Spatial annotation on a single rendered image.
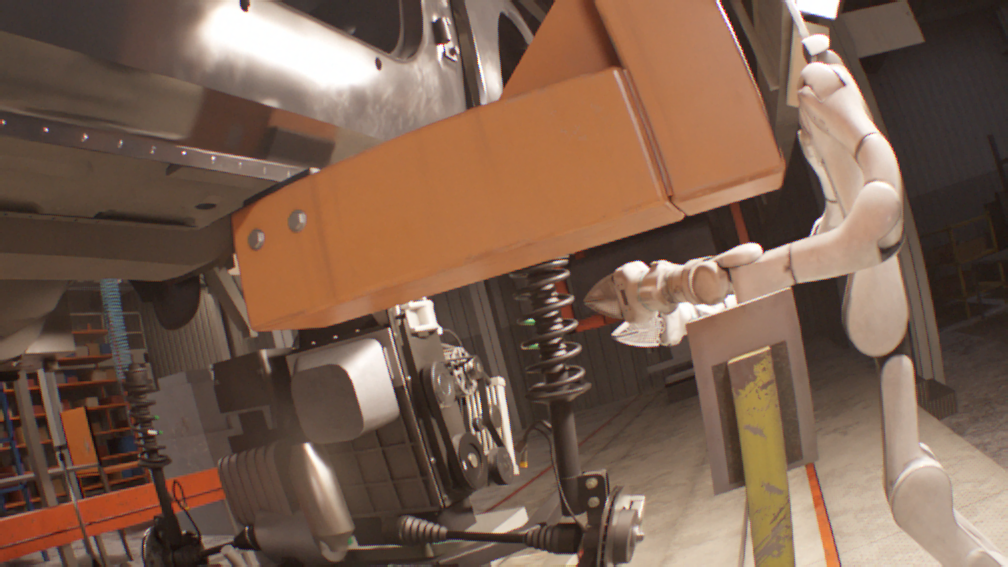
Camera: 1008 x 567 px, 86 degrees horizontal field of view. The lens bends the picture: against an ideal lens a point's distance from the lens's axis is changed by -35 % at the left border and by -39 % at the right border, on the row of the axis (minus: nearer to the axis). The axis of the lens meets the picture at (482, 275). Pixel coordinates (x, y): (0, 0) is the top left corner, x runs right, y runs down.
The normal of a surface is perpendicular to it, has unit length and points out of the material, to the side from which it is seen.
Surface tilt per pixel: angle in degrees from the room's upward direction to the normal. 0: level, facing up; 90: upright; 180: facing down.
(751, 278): 99
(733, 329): 90
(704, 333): 90
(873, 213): 66
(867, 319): 89
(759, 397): 90
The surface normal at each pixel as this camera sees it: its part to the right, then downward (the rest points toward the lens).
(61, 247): 0.93, -0.14
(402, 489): -0.35, -0.01
